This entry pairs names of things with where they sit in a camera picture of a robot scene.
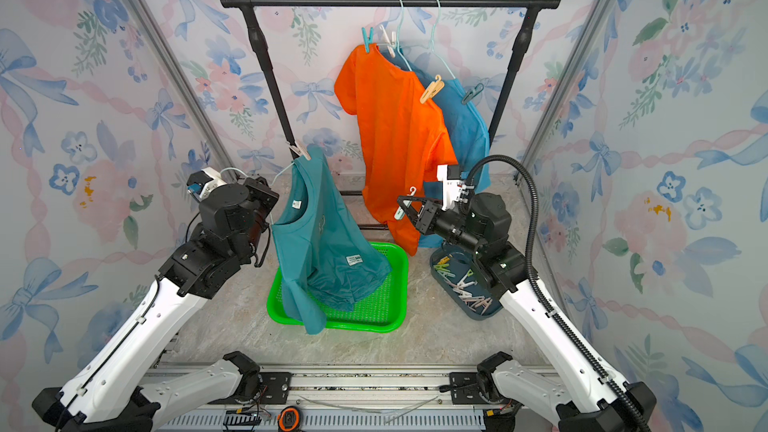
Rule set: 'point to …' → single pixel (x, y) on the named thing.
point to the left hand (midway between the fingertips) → (268, 175)
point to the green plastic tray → (384, 311)
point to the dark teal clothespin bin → (454, 269)
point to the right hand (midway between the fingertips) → (402, 199)
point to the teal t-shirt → (431, 240)
